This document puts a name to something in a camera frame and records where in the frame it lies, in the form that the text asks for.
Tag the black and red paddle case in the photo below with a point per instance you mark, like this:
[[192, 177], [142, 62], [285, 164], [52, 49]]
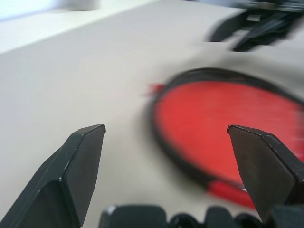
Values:
[[185, 164]]

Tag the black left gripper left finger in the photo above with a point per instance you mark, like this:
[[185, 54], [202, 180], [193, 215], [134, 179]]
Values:
[[61, 175]]

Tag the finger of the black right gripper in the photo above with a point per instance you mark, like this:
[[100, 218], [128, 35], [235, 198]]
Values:
[[259, 38], [224, 29]]

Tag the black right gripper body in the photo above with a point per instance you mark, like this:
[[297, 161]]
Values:
[[273, 9]]

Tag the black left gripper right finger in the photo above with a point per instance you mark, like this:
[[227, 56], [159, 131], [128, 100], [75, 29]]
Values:
[[266, 171]]

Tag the red table tennis paddle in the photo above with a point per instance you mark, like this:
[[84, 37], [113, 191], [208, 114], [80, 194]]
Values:
[[202, 118]]

